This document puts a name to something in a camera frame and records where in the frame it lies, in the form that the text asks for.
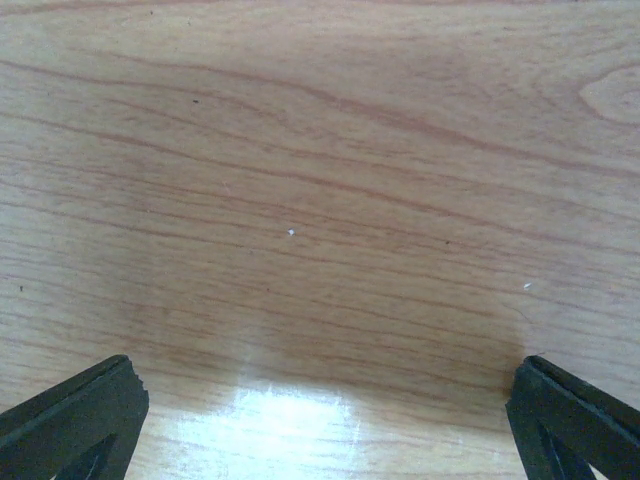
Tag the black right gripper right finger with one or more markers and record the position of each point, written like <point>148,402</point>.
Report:
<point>566,428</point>

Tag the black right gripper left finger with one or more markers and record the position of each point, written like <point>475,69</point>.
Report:
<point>86,427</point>

